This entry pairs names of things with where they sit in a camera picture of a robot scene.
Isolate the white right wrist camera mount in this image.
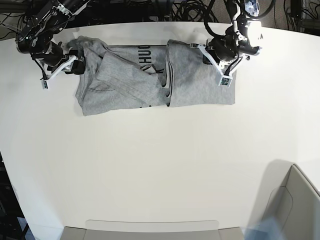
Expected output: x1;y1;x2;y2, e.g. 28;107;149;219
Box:
41;54;86;90

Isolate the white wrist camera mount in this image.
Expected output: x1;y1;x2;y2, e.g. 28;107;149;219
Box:
41;54;86;90
189;43;250;88

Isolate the grey T-shirt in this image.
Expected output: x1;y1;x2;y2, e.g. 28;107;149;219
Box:
68;36;236;116

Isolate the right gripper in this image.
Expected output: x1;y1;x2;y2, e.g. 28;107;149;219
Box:
37;41;85;75

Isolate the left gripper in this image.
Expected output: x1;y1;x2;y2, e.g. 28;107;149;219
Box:
202;37;240;65

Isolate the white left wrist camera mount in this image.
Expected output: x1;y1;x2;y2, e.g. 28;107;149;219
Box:
189;43;250;88

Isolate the coiled black cable bundle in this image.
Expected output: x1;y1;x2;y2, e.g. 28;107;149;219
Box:
172;0;220;23

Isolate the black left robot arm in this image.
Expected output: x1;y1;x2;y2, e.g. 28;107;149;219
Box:
203;0;262;65

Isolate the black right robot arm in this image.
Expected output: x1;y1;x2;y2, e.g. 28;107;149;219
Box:
15;0;88;80

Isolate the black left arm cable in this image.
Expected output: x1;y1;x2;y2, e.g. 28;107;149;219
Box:
203;0;231;38

